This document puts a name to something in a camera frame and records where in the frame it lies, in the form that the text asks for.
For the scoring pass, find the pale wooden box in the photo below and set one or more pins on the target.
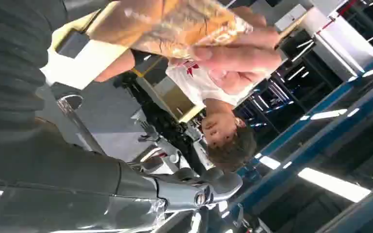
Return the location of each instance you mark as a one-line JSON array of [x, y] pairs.
[[86, 64]]

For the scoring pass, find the ribbed grey right arm sleeve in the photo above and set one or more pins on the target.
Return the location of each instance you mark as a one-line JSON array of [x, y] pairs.
[[11, 64]]

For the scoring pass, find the person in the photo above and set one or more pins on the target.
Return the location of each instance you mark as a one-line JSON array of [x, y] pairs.
[[225, 135]]

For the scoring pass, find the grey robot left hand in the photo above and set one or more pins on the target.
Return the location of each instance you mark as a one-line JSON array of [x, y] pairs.
[[148, 131]]

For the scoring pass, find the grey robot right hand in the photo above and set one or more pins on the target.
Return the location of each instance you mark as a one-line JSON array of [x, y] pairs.
[[61, 193]]

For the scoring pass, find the white wall box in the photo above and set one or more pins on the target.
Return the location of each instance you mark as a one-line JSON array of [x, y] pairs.
[[290, 17]]

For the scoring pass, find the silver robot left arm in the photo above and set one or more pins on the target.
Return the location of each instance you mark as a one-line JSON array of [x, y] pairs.
[[173, 154]]

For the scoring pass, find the white pillar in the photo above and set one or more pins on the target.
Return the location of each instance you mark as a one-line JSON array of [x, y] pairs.
[[337, 41]]

